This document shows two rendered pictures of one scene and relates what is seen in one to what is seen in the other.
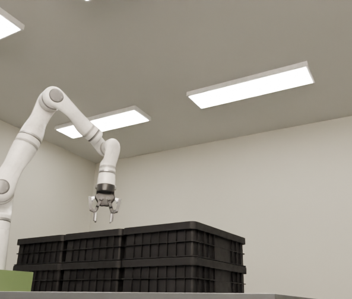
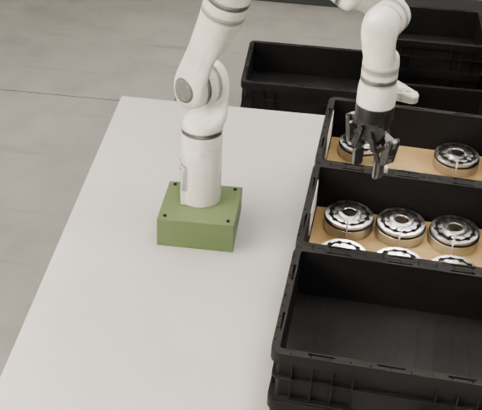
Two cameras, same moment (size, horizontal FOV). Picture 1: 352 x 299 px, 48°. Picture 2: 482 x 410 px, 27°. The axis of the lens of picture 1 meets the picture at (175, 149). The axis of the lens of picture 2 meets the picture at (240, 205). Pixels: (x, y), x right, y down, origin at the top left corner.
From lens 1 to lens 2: 1.94 m
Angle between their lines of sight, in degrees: 83
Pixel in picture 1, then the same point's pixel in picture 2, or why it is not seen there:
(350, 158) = not seen: outside the picture
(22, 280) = (215, 235)
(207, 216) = not seen: outside the picture
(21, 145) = (201, 23)
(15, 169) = (197, 66)
